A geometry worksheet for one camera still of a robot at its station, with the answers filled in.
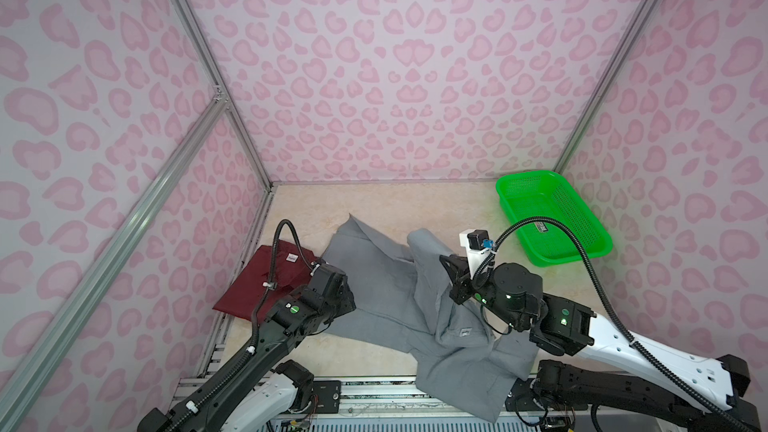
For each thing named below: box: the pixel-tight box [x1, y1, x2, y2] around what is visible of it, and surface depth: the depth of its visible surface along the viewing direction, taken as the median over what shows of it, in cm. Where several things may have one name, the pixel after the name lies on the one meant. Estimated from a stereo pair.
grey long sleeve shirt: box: [323, 214, 539, 421], surface depth 79 cm
